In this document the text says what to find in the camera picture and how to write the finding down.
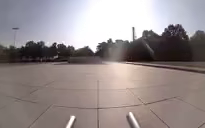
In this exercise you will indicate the tall chimney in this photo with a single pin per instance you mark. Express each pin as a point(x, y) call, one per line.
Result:
point(133, 33)

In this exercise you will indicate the grey concrete paved ground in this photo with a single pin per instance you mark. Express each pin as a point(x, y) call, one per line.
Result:
point(100, 83)

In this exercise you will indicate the low concrete kerb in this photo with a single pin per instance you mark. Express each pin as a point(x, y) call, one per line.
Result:
point(170, 66)

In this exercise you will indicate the row of dark trees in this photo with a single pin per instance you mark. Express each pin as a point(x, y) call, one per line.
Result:
point(173, 46)

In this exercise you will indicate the robot's own part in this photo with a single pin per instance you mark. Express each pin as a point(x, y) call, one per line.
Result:
point(70, 122)
point(133, 120)

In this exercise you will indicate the tall lamp pole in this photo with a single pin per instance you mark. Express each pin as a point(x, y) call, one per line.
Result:
point(15, 37)

